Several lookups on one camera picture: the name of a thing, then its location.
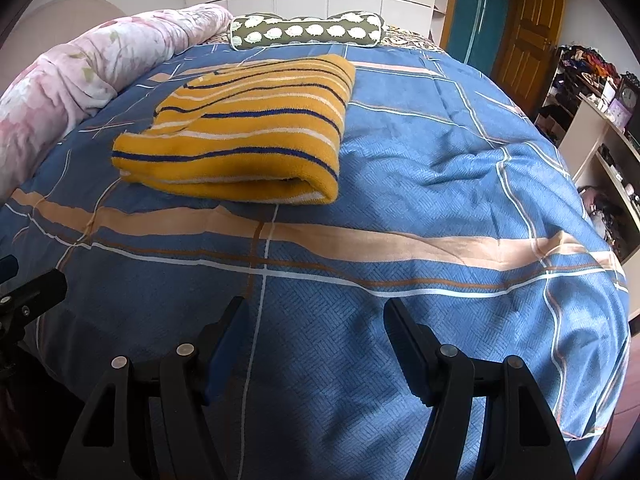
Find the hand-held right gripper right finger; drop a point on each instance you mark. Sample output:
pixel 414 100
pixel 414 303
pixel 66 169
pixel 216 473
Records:
pixel 412 360

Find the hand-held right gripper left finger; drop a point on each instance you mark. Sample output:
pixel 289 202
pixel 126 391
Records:
pixel 220 375

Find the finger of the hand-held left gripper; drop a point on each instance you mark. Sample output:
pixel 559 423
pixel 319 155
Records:
pixel 35 295
pixel 7 269

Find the yellow striped sweater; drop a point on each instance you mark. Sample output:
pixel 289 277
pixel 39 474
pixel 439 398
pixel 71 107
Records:
pixel 240 125

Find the blue plaid bed sheet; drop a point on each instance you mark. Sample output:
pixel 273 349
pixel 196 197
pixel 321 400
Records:
pixel 400 185

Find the pink floral quilt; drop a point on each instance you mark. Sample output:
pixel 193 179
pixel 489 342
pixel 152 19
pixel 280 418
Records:
pixel 75 70

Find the pink rounded headboard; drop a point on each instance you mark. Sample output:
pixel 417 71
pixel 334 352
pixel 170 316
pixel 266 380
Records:
pixel 65 15

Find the white shelf unit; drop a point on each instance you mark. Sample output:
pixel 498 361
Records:
pixel 590 130

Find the purple table clock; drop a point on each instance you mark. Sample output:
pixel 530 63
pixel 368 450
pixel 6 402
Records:
pixel 621 102

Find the green dotted pillow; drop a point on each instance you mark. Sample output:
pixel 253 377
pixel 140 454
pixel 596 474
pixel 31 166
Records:
pixel 305 30

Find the brown wooden door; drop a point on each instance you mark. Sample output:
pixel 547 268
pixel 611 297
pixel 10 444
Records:
pixel 530 25

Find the teal wardrobe door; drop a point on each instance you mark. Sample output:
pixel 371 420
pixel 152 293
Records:
pixel 475 5

